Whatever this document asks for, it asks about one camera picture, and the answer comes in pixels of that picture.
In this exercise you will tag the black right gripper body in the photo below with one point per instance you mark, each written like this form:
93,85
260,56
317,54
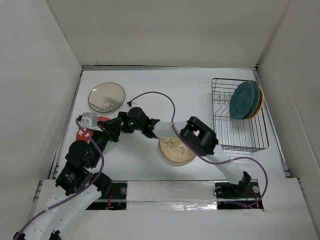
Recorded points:
128,125

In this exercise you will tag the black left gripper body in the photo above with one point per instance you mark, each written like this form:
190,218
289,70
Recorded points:
102,138

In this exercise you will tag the dark wire dish rack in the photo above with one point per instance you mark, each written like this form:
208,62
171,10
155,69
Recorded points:
242,135

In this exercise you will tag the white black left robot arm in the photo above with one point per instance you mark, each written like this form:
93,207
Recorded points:
79,184

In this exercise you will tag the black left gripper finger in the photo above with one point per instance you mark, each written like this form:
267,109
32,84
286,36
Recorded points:
115,134
112,126

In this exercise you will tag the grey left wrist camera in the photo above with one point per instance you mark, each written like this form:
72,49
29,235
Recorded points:
88,120

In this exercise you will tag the beige plate with bird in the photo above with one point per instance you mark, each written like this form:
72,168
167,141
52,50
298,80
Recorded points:
175,150

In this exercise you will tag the red patterned plate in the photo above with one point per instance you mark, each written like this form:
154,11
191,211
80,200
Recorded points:
81,136

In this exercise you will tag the dark teal scalloped plate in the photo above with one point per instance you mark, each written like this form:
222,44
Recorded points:
242,100

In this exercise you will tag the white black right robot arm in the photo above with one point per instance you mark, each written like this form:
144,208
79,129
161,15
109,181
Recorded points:
196,135

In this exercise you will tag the orange woven wicker plate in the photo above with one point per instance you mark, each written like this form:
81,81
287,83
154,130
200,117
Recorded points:
260,103

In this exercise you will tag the cream plate with tree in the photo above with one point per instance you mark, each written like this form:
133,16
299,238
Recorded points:
106,97

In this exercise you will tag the light blue flower plate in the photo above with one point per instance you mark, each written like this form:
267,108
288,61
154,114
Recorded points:
255,102

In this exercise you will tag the metal base rail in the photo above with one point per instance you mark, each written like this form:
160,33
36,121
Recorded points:
178,195

